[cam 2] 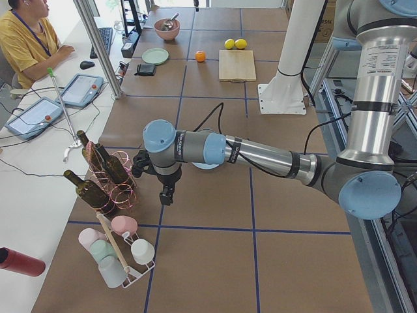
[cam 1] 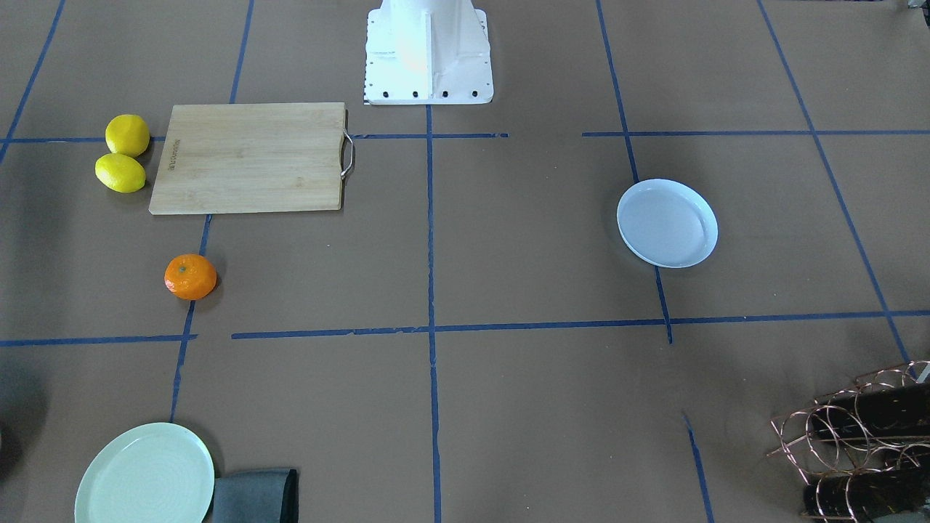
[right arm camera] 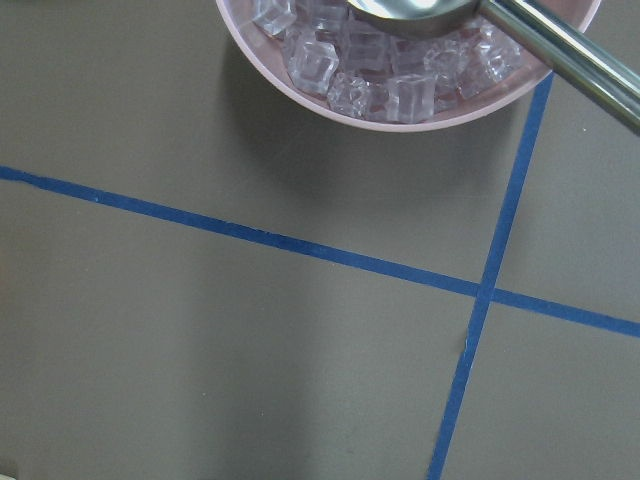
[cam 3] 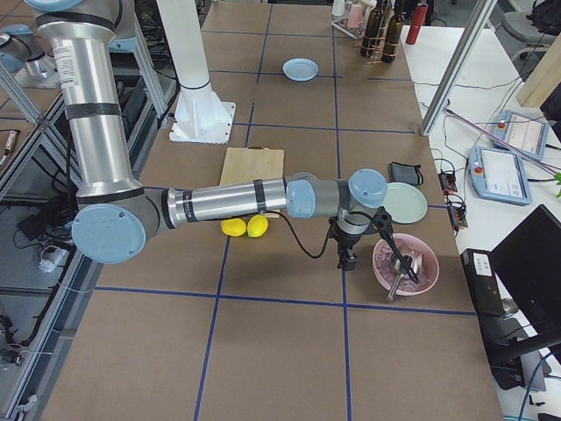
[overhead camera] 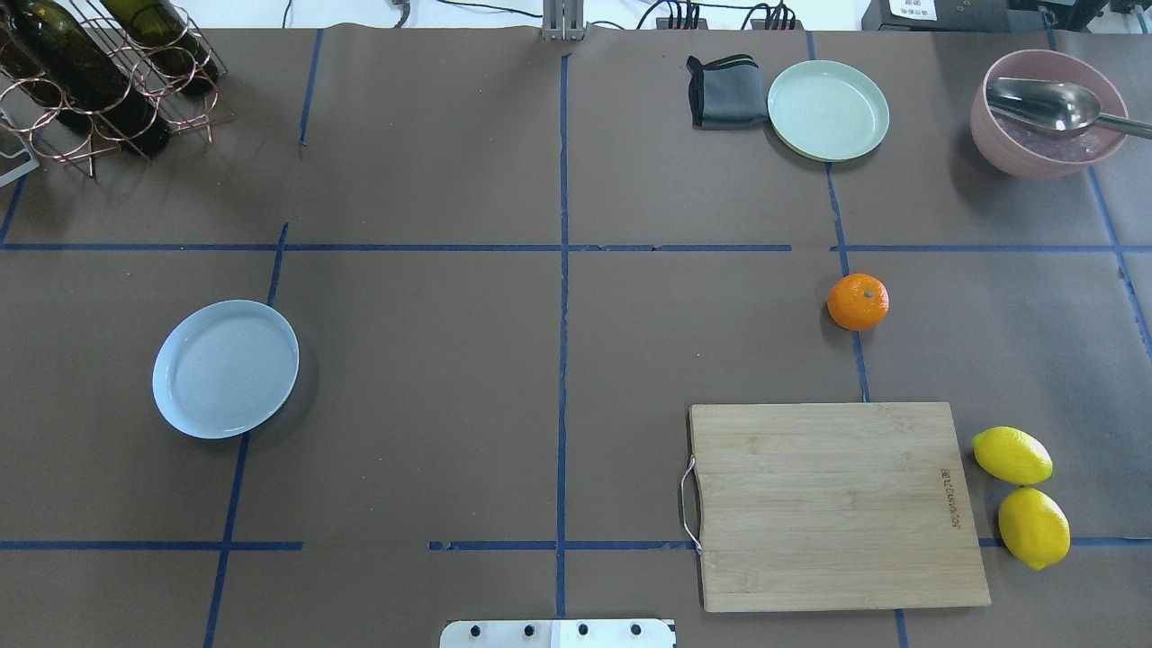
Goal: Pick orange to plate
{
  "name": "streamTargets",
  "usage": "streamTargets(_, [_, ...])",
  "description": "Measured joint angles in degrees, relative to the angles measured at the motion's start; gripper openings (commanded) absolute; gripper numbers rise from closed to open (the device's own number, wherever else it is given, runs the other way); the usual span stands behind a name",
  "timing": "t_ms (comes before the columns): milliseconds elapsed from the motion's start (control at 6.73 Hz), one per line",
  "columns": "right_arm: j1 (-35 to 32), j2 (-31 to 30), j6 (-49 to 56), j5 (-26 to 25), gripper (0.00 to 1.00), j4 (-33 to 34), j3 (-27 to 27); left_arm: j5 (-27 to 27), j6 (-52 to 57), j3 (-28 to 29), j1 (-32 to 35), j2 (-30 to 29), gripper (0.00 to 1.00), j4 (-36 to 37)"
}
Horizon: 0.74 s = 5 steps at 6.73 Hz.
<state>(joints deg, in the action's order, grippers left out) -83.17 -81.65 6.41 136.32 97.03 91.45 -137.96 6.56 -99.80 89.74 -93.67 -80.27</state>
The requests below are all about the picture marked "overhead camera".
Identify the light blue plate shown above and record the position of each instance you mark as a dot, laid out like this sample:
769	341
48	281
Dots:
225	369

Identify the orange mandarin fruit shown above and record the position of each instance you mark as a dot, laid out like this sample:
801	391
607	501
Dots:
858	302

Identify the grey metal bracket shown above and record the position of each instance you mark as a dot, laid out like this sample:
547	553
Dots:
563	20

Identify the metal scoop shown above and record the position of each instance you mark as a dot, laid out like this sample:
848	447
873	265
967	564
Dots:
1060	108

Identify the pink bowl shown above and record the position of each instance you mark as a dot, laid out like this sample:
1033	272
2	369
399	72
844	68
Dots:
1014	148

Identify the dark wine bottle left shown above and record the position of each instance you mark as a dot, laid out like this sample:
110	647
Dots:
88	76

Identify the light green plate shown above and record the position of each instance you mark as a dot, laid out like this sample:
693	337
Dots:
828	111

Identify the yellow lemon upper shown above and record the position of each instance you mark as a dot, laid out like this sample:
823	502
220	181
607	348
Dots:
1012	455

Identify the dark wine bottle right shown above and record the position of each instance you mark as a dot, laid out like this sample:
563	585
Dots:
169	43

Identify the wooden cutting board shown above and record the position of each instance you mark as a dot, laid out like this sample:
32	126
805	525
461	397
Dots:
808	507

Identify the dark wine bottle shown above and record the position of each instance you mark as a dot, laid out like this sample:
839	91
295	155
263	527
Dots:
88	76
169	43

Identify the yellow lemon lower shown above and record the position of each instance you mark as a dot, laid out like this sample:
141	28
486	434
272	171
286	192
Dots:
1033	528

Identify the yellow lemon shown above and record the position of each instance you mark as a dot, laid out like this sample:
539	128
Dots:
1033	528
1012	455

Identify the copper wire bottle rack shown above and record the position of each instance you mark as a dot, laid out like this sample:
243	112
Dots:
37	113

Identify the dark grey folded cloth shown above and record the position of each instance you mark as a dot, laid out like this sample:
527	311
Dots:
727	94

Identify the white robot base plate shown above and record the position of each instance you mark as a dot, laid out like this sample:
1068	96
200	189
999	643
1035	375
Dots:
595	632

